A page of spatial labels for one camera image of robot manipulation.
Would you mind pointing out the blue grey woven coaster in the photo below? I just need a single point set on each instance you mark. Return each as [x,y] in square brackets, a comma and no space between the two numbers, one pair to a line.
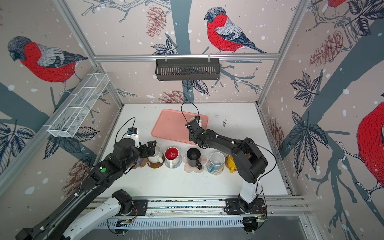
[173,164]

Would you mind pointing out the black hanging wire basket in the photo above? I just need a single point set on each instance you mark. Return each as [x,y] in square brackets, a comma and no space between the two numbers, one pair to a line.
[188,69]

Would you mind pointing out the white wire mesh shelf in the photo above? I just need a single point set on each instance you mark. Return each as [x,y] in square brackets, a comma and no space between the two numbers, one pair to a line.
[71,118]

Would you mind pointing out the blue patterned mug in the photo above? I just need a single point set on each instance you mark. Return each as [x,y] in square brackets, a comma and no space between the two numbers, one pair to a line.
[216,161]

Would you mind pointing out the multicolour zigzag woven coaster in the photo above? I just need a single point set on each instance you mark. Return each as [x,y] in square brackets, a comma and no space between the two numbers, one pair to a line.
[216,172]

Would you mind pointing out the red inside white mug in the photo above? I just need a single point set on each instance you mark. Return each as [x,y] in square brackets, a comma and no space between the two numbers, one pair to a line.
[172,153]

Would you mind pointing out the glossy brown round coaster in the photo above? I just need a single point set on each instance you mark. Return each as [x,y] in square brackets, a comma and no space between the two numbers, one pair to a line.
[154,165]

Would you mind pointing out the yellow mug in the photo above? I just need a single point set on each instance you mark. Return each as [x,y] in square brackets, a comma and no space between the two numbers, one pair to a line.
[230,164]

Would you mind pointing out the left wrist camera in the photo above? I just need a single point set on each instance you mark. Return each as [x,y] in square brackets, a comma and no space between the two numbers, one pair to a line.
[133,133]

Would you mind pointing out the cream mug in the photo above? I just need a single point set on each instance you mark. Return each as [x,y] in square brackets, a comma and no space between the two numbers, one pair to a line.
[198,120]

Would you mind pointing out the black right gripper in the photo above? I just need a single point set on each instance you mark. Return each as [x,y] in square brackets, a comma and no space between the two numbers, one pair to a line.
[192,137]

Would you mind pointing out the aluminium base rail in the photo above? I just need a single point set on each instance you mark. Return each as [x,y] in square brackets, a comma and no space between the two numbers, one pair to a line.
[204,212]

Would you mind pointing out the black mug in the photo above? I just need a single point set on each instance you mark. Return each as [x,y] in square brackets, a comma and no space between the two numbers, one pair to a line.
[193,158]

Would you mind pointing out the pink tray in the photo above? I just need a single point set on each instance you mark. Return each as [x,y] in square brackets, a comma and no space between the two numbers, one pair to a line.
[171,126]

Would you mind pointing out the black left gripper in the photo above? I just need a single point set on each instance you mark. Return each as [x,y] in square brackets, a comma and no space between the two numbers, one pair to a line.
[146,153]

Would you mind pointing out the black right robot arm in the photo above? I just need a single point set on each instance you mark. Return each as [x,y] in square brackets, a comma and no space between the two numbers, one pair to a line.
[250,162]

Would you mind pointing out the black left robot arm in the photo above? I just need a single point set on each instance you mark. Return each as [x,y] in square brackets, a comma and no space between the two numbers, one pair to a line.
[100,177]

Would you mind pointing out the pink flower shaped coaster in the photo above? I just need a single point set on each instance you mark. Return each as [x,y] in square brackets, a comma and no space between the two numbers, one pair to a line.
[188,169]

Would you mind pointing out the cork flower shaped coaster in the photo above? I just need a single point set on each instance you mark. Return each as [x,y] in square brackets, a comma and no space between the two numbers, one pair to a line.
[140,163]

